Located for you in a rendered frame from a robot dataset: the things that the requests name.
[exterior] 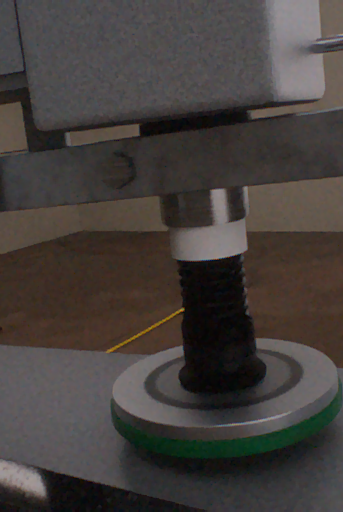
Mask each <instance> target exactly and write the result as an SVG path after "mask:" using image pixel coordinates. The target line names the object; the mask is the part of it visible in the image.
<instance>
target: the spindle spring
mask: <svg viewBox="0 0 343 512"><path fill-rule="evenodd" d="M229 260H234V261H230V262H229V263H226V265H222V266H218V267H213V268H206V269H194V270H192V267H205V266H213V265H218V263H222V262H225V261H229ZM176 262H177V265H178V266H181V267H180V269H178V270H177V273H178V275H180V276H182V278H181V279H180V286H181V287H182V288H183V289H182V291H181V297H182V298H183V299H185V300H183V301H182V307H183V308H184V309H185V311H184V312H183V317H184V319H185V320H186V321H189V322H192V323H215V322H221V321H225V320H230V319H233V318H235V317H238V316H240V318H249V317H250V312H249V310H248V307H249V302H248V300H247V295H248V291H247V289H246V288H245V287H246V285H247V281H246V278H245V277H243V276H245V273H246V270H245V268H243V266H242V265H243V262H245V258H243V256H242V255H241V253H240V254H237V255H234V256H230V257H224V258H218V259H210V260H177V259H176ZM233 271H235V272H233ZM227 273H231V274H230V275H227V276H223V277H219V278H215V279H207V281H193V278H206V277H214V276H219V275H223V274H227ZM235 282H236V284H235ZM230 284H232V286H230V287H226V288H222V289H218V290H212V291H202V292H194V290H200V289H212V288H217V287H222V286H226V285H230ZM237 293H238V294H237ZM231 295H233V298H230V299H226V300H223V301H218V302H212V303H196V301H212V300H218V299H223V298H227V296H231ZM232 306H234V308H232V309H229V310H225V311H220V312H215V314H203V315H199V314H197V312H204V311H215V310H220V309H225V308H229V307H232Z"/></svg>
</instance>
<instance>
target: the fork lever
mask: <svg viewBox="0 0 343 512"><path fill-rule="evenodd" d="M338 176H343V106H340V107H334V108H326V109H319V110H311V111H304V112H296V114H289V115H282V116H275V117H268V118H260V119H253V120H251V121H244V122H237V123H230V124H222V125H215V126H207V127H200V128H192V129H185V130H177V131H170V132H164V134H156V135H149V136H141V137H140V136H136V137H128V138H121V139H114V140H106V141H99V142H91V143H85V144H77V145H70V146H62V147H55V149H48V150H40V151H33V152H25V153H19V154H12V155H8V156H2V157H0V212H6V211H16V210H26V209H36V208H46V207H56V206H67V205H76V204H86V203H96V202H106V201H117V200H126V198H137V197H146V196H157V195H167V194H176V193H187V192H197V191H207V190H217V189H227V188H237V187H248V186H257V185H267V184H277V183H287V181H298V180H307V179H318V178H327V177H338Z"/></svg>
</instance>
